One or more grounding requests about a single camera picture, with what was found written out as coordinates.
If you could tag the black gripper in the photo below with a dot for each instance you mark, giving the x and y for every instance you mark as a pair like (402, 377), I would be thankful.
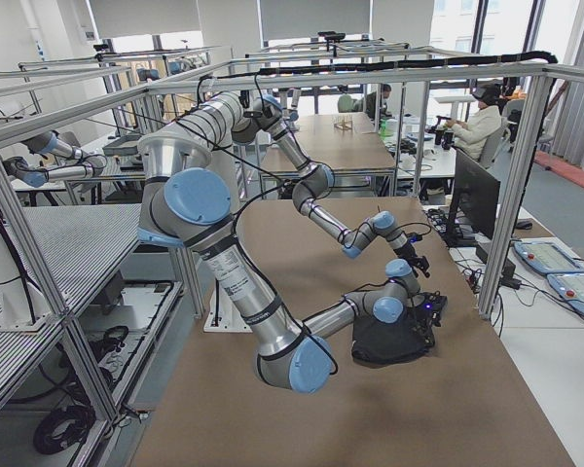
(415, 318)
(409, 251)

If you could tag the black graphic t-shirt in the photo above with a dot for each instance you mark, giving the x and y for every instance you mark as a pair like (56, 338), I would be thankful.
(386, 336)

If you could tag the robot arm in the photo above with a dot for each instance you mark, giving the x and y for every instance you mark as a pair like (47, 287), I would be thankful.
(230, 114)
(186, 204)

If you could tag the black Huawei monitor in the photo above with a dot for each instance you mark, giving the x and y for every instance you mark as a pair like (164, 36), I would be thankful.
(474, 202)

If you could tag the teach pendant with red button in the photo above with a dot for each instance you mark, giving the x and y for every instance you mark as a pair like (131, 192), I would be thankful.
(545, 257)

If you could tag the seated person in white jacket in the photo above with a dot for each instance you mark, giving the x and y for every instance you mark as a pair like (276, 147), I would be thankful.
(471, 136)

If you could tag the aluminium frame post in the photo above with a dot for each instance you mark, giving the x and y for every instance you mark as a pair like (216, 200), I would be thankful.
(515, 187)

